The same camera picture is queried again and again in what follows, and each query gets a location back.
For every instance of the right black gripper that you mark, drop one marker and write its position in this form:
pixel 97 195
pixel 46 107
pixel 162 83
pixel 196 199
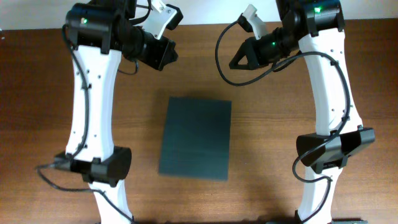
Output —
pixel 249 48

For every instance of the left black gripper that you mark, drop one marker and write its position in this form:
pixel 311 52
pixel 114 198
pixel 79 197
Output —
pixel 161 58

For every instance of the dark green hinged box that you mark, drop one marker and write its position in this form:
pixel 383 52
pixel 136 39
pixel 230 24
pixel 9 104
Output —
pixel 196 139

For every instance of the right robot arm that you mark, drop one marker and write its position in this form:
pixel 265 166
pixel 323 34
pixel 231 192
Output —
pixel 314 31

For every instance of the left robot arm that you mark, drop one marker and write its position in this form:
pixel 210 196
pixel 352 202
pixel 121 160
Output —
pixel 99 35

